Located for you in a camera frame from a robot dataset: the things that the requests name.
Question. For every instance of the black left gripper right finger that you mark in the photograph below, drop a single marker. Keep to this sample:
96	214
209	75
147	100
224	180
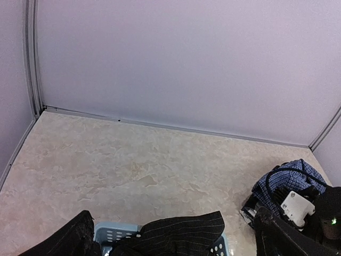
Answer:
275	237

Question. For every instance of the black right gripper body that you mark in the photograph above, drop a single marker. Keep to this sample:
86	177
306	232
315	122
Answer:
324	225

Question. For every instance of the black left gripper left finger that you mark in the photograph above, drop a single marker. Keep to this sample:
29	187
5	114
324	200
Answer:
74	238

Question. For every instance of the black pinstriped long sleeve shirt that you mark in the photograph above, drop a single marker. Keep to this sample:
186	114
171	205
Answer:
191	235

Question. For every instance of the light blue plastic basket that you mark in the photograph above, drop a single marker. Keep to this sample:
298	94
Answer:
106	233

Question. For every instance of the blue checked folded shirt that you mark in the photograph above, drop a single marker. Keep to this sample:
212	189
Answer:
296	175

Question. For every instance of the right aluminium corner post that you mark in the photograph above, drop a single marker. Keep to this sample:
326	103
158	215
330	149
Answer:
325	131

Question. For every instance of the aluminium corner post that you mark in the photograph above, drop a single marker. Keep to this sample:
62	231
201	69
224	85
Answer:
30	50
325	131

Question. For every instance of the left aluminium corner post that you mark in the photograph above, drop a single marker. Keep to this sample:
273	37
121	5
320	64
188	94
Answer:
30	50

